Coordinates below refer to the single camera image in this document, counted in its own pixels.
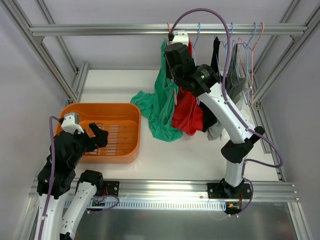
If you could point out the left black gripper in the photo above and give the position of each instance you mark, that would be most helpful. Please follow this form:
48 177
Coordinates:
83 139

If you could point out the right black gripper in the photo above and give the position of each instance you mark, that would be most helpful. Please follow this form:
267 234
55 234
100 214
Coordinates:
169 72

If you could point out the pink wire hanger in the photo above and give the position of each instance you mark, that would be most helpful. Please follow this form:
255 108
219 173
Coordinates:
175 95

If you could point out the blue wire hanger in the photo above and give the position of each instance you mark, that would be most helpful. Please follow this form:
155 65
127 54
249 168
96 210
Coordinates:
194 53

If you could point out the green tank top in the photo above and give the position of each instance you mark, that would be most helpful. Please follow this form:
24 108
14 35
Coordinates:
158 107

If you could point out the red tank top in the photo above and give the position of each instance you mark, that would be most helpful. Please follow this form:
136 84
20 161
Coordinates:
188 116

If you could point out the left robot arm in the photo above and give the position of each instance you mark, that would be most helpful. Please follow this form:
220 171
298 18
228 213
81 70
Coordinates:
54 183

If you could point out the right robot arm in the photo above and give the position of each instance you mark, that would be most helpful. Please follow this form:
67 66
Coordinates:
204 83

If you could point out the blue hanger under black top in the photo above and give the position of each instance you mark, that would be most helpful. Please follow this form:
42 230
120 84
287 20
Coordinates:
225 47

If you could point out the grey tank top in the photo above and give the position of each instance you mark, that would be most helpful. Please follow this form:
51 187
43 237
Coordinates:
235 85

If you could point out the black tank top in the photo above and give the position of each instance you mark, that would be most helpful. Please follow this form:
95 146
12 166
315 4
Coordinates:
209 119

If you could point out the pink hanger far right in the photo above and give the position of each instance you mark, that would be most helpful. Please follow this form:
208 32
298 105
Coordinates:
252 72

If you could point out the orange plastic basket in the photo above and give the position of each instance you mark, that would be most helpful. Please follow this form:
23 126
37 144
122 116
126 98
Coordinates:
123 123

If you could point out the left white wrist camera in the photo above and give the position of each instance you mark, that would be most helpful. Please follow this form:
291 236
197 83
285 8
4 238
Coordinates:
70 123

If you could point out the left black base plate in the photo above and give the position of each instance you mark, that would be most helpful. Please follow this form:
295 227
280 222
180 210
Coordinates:
110 188

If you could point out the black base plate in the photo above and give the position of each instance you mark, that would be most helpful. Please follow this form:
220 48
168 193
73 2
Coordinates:
110 188
223 190

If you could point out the aluminium front rail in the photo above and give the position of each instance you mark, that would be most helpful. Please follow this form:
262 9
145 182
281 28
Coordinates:
184 190

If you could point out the white slotted cable duct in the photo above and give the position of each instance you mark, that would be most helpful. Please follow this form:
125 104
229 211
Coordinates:
126 204

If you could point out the aluminium hanging rail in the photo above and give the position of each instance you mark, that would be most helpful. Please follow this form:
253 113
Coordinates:
64 30

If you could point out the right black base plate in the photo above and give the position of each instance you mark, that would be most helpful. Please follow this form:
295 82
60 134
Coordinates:
223 190

